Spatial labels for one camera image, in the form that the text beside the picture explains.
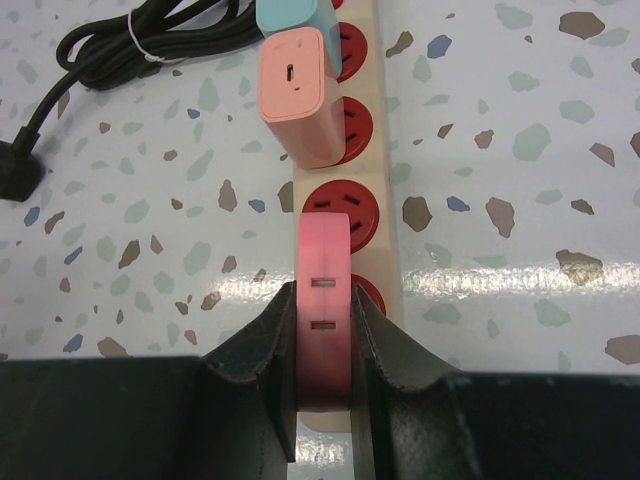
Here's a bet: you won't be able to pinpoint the pink square adapter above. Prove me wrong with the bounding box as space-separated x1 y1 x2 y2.
295 212 352 412

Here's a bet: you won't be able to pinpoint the salmon pink charger plug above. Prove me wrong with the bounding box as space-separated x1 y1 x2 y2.
257 27 346 170

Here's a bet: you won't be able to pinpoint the black power cord with plug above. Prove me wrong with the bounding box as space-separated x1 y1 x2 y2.
0 0 266 204

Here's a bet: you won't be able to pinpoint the teal USB charger plug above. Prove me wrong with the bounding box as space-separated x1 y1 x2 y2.
255 0 342 76

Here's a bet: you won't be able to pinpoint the beige power strip red sockets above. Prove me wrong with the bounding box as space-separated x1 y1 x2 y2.
290 0 405 432

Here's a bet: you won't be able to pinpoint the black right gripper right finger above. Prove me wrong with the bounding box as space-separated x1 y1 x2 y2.
350 286 639 479

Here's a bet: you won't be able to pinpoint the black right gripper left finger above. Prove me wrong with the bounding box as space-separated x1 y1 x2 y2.
1 282 296 479

